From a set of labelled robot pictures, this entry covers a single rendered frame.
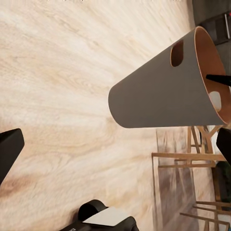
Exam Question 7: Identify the trash can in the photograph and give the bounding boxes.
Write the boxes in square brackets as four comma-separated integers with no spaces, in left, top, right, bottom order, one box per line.
[108,26,231,128]

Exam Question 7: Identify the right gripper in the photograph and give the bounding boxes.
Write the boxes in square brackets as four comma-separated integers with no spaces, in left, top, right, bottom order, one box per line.
[206,75,231,87]

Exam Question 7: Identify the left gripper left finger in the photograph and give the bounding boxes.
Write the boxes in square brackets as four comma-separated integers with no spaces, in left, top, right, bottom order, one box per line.
[0,128,25,185]

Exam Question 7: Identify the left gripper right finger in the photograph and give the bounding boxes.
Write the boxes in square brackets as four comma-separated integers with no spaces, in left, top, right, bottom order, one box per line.
[217,128,231,165]

